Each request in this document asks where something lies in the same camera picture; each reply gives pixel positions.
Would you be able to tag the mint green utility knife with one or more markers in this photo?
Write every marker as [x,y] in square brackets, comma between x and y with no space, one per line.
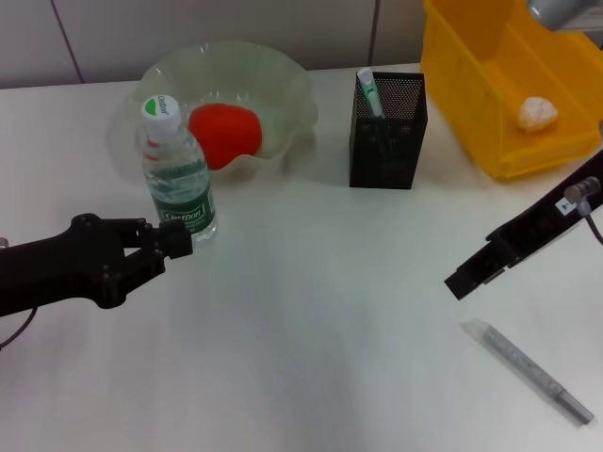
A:
[372,94]

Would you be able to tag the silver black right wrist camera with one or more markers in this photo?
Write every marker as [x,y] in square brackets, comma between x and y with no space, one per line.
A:
[560,11]

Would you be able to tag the pale green glass fruit plate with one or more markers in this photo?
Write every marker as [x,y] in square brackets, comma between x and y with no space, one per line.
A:
[278,89]

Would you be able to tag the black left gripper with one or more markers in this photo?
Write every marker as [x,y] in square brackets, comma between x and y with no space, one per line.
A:
[61,268]

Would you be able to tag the white paper ball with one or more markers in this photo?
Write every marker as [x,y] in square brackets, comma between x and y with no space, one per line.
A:
[537,114]

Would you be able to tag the clear water bottle green label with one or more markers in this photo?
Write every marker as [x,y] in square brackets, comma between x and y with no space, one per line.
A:
[181,188]

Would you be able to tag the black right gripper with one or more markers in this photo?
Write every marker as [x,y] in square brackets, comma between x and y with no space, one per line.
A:
[546,221]

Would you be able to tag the orange fruit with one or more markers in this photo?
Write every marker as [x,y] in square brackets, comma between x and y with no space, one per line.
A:
[226,134]

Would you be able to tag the grey pen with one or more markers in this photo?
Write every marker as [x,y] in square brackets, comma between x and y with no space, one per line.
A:
[527,365]

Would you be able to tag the yellow plastic bin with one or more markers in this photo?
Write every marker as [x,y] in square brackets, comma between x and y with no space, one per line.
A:
[494,70]

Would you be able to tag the black mesh pen holder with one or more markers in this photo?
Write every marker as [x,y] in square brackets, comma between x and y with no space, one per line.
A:
[381,160]

